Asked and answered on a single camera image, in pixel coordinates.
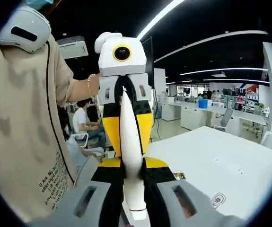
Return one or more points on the grey background chair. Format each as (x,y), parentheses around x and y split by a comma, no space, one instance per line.
(226,117)

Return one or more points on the white chair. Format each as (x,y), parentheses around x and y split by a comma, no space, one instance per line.
(271,140)

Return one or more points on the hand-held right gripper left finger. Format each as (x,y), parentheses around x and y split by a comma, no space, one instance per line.
(102,201)

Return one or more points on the person's blue face mask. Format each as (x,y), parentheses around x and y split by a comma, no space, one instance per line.
(40,2)

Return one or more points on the white office counter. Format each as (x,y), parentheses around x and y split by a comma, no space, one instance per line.
(192,116)

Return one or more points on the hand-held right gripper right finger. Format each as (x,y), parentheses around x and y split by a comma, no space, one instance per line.
(164,201)

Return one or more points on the blue storage box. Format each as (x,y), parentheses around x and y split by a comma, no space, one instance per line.
(203,103)

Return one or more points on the white skincare tube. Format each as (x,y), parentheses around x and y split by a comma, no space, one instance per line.
(129,142)

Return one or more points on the gold skincare sachet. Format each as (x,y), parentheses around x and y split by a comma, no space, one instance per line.
(180,176)

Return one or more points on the white worn device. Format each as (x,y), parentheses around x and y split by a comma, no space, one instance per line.
(24,26)

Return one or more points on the large dark monitor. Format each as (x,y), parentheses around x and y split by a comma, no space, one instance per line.
(151,61)

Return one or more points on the white ceiling projector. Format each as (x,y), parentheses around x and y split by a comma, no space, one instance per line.
(73,48)

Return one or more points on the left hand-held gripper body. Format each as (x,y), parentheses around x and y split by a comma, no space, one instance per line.
(107,62)

